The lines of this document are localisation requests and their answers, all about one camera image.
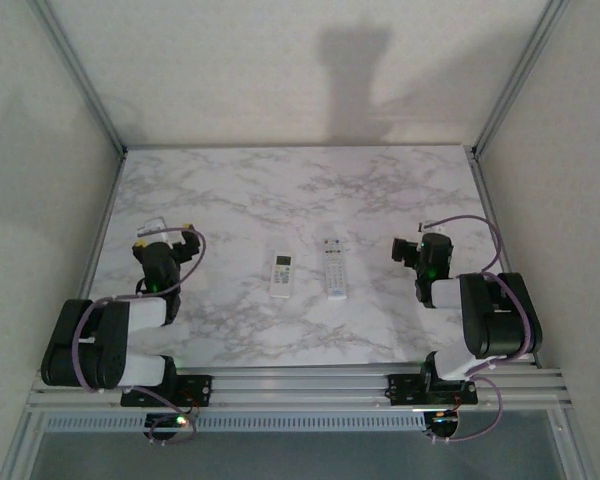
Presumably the long white remote control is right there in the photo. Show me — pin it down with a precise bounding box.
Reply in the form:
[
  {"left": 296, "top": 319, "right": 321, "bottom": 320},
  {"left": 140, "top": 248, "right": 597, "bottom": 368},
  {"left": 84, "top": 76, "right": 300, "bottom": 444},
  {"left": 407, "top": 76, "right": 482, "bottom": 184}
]
[{"left": 322, "top": 237, "right": 350, "bottom": 302}]

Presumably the grey slotted cable duct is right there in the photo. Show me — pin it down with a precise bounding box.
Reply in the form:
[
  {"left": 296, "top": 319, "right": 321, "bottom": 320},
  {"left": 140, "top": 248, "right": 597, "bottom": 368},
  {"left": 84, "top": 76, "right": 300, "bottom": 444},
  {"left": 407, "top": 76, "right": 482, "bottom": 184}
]
[{"left": 44, "top": 412, "right": 427, "bottom": 434}]

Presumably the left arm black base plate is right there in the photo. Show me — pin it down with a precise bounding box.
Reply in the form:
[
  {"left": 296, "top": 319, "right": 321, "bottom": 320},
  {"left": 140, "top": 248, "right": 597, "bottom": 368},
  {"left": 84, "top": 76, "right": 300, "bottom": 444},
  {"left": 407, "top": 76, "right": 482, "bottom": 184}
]
[{"left": 120, "top": 373, "right": 215, "bottom": 407}]

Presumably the aluminium mounting rail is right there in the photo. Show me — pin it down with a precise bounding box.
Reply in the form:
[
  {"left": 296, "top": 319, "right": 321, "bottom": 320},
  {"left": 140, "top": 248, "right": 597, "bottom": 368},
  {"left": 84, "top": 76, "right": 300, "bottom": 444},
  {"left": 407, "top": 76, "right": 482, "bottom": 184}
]
[{"left": 27, "top": 364, "right": 574, "bottom": 414}]

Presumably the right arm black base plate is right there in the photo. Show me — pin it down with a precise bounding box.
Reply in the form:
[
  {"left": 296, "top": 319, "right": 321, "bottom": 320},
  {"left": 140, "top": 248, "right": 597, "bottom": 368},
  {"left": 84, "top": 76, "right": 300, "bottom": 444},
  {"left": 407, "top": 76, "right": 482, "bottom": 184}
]
[{"left": 387, "top": 372, "right": 479, "bottom": 406}]

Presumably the small white remote control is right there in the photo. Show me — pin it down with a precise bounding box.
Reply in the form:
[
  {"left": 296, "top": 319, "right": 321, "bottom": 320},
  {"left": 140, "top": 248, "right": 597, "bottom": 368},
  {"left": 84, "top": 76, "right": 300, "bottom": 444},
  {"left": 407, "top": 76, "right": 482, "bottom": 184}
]
[{"left": 269, "top": 249, "right": 296, "bottom": 300}]

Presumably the aluminium table side rail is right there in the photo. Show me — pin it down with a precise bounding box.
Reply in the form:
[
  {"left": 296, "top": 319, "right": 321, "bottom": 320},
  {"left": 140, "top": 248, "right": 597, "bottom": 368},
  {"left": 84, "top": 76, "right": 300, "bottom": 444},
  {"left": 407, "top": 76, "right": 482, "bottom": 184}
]
[
  {"left": 0, "top": 149, "right": 129, "bottom": 480},
  {"left": 467, "top": 147, "right": 599, "bottom": 480}
]

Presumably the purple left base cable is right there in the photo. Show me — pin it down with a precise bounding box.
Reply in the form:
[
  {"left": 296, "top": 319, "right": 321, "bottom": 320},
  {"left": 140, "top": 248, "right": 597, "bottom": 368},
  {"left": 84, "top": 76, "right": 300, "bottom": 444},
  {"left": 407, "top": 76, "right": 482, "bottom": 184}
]
[{"left": 139, "top": 389, "right": 200, "bottom": 446}]

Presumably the aluminium frame post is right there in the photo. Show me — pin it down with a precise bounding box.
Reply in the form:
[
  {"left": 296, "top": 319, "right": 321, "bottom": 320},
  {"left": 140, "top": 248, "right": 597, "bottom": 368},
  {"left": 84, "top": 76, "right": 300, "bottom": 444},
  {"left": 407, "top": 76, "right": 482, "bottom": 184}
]
[
  {"left": 27, "top": 0, "right": 129, "bottom": 157},
  {"left": 471, "top": 0, "right": 569, "bottom": 159}
]

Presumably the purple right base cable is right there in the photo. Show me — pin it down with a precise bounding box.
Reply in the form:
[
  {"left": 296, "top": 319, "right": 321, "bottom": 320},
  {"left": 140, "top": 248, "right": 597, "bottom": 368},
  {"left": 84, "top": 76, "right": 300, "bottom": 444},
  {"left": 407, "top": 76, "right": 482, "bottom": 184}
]
[{"left": 429, "top": 377, "right": 506, "bottom": 444}]

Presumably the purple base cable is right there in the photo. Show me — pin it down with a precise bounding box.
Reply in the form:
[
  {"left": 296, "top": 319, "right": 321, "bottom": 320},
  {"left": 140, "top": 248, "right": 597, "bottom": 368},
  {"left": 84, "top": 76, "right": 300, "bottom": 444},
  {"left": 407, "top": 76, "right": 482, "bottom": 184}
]
[
  {"left": 139, "top": 389, "right": 200, "bottom": 446},
  {"left": 429, "top": 377, "right": 506, "bottom": 444}
]

